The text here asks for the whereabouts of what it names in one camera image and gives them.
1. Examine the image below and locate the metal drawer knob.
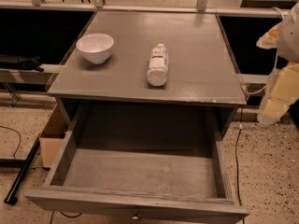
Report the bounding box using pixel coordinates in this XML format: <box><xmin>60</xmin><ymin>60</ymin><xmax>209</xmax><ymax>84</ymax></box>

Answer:
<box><xmin>132</xmin><ymin>210</ymin><xmax>140</xmax><ymax>220</ymax></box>

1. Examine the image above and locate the metal frame rail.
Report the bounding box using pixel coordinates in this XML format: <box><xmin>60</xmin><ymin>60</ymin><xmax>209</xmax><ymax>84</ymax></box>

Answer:
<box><xmin>0</xmin><ymin>0</ymin><xmax>299</xmax><ymax>19</ymax></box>

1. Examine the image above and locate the black cable under drawer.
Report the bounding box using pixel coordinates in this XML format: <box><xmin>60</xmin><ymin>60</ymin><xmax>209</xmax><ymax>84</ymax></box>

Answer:
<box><xmin>50</xmin><ymin>210</ymin><xmax>82</xmax><ymax>224</ymax></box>

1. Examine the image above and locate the open grey top drawer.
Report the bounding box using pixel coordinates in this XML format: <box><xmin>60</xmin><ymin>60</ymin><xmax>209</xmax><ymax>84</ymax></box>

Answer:
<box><xmin>25</xmin><ymin>103</ymin><xmax>249</xmax><ymax>224</ymax></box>

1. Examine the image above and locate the black cloth item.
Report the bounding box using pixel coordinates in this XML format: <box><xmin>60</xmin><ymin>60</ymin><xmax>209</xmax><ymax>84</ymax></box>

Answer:
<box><xmin>0</xmin><ymin>55</ymin><xmax>44</xmax><ymax>72</ymax></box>

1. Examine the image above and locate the black metal bar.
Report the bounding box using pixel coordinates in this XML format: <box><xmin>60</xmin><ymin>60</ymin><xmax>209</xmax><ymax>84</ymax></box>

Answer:
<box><xmin>0</xmin><ymin>137</ymin><xmax>40</xmax><ymax>205</ymax></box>

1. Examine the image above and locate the black floor cable left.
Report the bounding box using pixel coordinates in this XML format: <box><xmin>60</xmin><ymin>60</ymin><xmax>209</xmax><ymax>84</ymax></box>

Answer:
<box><xmin>0</xmin><ymin>125</ymin><xmax>22</xmax><ymax>161</ymax></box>

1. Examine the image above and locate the black floor cable right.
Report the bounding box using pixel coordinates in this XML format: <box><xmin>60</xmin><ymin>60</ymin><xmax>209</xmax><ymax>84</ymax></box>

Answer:
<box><xmin>235</xmin><ymin>107</ymin><xmax>245</xmax><ymax>207</ymax></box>

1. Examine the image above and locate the black floor cable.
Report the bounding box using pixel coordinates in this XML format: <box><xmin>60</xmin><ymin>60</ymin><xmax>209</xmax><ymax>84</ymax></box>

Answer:
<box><xmin>0</xmin><ymin>125</ymin><xmax>22</xmax><ymax>161</ymax></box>
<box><xmin>235</xmin><ymin>107</ymin><xmax>245</xmax><ymax>207</ymax></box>

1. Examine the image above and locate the white ceramic bowl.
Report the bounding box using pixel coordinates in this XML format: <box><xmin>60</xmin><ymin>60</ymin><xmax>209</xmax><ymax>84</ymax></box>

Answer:
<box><xmin>76</xmin><ymin>34</ymin><xmax>114</xmax><ymax>64</ymax></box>

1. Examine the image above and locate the grey wooden cabinet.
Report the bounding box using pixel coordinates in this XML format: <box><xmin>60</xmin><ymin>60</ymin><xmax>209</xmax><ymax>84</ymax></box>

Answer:
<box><xmin>48</xmin><ymin>11</ymin><xmax>246</xmax><ymax>134</ymax></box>

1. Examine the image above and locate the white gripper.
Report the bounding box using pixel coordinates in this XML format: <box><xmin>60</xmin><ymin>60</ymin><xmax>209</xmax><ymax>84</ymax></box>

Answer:
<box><xmin>256</xmin><ymin>2</ymin><xmax>299</xmax><ymax>125</ymax></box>

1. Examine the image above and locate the white cable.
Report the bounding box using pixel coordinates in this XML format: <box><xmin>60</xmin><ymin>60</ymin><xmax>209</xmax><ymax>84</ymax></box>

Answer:
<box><xmin>241</xmin><ymin>7</ymin><xmax>286</xmax><ymax>96</ymax></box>

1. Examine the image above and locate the cardboard box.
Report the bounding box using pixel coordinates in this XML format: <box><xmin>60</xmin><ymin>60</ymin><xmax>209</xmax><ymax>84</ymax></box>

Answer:
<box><xmin>39</xmin><ymin>105</ymin><xmax>67</xmax><ymax>168</ymax></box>

